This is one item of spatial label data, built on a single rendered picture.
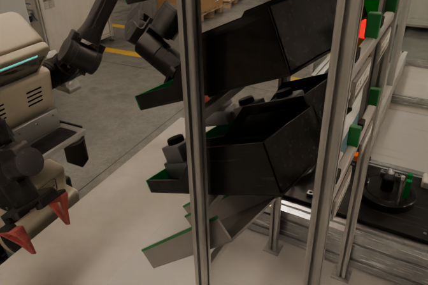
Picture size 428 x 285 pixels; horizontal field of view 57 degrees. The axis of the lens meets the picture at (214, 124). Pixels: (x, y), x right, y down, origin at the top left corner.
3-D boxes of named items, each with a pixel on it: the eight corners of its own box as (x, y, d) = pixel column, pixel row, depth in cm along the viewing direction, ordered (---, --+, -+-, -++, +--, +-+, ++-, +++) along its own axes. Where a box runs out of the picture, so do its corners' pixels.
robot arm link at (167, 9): (153, 48, 94) (122, 31, 88) (181, 7, 91) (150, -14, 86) (169, 70, 85) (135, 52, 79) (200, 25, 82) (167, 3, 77)
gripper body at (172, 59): (206, 57, 83) (180, 37, 85) (177, 72, 76) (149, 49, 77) (195, 80, 87) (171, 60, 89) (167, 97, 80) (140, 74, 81)
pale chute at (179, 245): (153, 268, 79) (140, 250, 80) (197, 231, 88) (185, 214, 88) (231, 242, 58) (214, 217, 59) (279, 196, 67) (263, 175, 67)
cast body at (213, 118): (203, 127, 82) (192, 95, 80) (214, 119, 85) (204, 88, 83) (237, 123, 76) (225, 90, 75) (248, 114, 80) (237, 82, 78)
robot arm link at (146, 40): (140, 51, 88) (127, 48, 82) (157, 25, 86) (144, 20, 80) (163, 70, 86) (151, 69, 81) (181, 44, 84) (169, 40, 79)
